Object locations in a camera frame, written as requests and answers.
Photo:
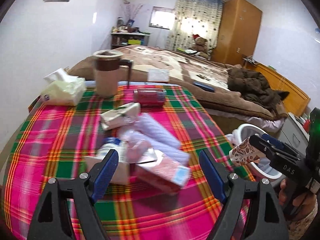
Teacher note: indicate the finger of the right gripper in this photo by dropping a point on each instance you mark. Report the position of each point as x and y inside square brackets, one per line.
[255, 141]
[276, 145]

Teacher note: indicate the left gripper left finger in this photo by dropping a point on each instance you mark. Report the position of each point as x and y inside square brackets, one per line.
[51, 219]

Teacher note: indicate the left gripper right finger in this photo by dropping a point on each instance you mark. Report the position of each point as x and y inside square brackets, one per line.
[265, 219]

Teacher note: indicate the patterned paper cup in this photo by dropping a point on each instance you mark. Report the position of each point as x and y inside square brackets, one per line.
[244, 154]

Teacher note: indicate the red medicine box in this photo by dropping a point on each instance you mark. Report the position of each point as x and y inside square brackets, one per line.
[164, 173]

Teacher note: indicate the white blue printed carton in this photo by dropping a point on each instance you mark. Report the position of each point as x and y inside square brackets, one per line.
[117, 161]

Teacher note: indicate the white foam net sleeve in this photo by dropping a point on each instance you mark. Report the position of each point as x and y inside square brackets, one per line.
[147, 125]

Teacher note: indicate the white round trash bin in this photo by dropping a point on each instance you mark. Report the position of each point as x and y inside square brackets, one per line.
[260, 168]

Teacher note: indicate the right hand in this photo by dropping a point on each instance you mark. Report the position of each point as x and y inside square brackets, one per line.
[304, 203]

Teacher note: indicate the grey drawer nightstand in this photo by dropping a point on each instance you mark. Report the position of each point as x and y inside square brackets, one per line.
[293, 133]

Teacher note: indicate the wooden headboard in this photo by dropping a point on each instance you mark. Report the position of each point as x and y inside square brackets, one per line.
[297, 100]

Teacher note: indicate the dark brown jacket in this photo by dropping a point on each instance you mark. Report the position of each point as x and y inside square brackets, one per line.
[254, 87]

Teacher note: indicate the plaid pink green tablecloth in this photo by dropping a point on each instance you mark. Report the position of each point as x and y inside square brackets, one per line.
[54, 140]

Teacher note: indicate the brown blanket bed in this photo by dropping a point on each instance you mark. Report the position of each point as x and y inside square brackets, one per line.
[226, 107]

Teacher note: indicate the brown teddy bear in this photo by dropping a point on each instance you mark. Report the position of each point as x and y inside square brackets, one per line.
[200, 46]

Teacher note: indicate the red soda can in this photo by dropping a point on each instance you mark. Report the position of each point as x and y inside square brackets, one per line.
[151, 97]

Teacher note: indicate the wooden wardrobe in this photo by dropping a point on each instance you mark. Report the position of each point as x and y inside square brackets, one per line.
[238, 32]

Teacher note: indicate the orange white tissue box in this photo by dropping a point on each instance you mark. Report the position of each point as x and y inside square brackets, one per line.
[158, 75]

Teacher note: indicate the crumpled white green wrapper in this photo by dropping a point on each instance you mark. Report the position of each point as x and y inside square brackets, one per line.
[120, 116]

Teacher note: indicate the white tissue pack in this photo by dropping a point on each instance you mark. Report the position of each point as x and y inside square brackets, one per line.
[63, 89]

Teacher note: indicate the patterned window curtain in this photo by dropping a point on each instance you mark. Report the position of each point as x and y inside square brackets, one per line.
[195, 17]

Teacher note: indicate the brown beige thermos mug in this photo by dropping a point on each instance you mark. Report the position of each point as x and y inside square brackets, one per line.
[107, 72]

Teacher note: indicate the cluttered corner shelf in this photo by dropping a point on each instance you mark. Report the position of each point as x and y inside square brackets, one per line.
[125, 35]

